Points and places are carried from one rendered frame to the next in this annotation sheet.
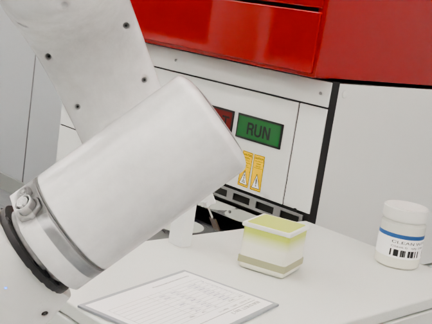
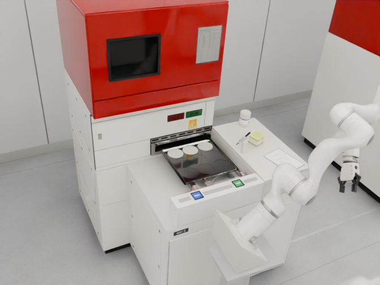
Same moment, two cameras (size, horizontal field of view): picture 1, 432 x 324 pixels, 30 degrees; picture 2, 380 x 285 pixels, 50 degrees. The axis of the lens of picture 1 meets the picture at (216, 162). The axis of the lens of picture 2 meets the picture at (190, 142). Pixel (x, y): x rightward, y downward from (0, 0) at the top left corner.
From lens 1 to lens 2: 2.56 m
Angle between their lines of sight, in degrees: 70
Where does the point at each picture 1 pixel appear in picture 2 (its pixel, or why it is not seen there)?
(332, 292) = (267, 139)
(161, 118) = not seen: hidden behind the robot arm
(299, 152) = (207, 112)
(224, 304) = (281, 155)
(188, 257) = (252, 153)
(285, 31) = (209, 88)
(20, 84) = not seen: outside the picture
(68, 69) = not seen: hidden behind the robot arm
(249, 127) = (190, 114)
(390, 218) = (247, 116)
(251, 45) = (197, 95)
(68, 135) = (101, 152)
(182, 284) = (272, 158)
